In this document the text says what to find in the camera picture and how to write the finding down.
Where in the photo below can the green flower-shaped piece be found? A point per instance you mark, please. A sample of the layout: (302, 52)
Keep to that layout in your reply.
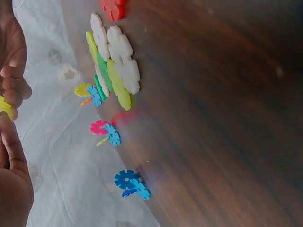
(103, 67)

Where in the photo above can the person's left fingers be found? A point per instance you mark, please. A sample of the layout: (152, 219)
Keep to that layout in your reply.
(13, 146)

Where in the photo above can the person's right hand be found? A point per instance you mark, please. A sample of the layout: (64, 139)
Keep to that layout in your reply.
(13, 45)

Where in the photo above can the large white flower-shaped piece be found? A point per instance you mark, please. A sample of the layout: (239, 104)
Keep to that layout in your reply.
(130, 71)

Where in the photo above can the person's right fingers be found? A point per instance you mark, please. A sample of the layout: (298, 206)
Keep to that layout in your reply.
(16, 88)

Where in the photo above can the joined dark and light blue discs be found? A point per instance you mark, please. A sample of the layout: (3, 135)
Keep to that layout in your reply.
(142, 189)

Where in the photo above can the thin dark green piece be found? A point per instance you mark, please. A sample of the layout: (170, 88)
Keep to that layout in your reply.
(99, 87)

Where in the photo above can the thin white scalloped piece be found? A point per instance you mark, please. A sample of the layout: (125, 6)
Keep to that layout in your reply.
(102, 81)

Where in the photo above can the small yellow notched disc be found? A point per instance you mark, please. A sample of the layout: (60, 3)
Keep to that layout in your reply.
(6, 108)

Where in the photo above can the narrow white flower-shaped piece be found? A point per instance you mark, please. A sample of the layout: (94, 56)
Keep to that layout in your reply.
(102, 46)

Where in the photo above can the joined yellow, blue, orange discs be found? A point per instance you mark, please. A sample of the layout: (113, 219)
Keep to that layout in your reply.
(95, 95)

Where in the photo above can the red flower-shaped piece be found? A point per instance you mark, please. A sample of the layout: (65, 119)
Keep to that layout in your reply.
(114, 10)

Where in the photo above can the person's right forearm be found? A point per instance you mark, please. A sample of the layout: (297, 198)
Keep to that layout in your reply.
(5, 6)

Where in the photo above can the person's left hand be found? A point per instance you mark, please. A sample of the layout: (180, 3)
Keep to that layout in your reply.
(15, 196)

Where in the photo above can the thin yellow-green piece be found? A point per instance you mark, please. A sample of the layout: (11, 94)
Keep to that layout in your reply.
(91, 45)

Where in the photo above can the large yellow-green scalloped piece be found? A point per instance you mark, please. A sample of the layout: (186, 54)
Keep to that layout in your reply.
(118, 85)

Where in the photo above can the joined pink, blue, yellow discs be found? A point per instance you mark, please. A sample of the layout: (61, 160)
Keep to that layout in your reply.
(113, 135)

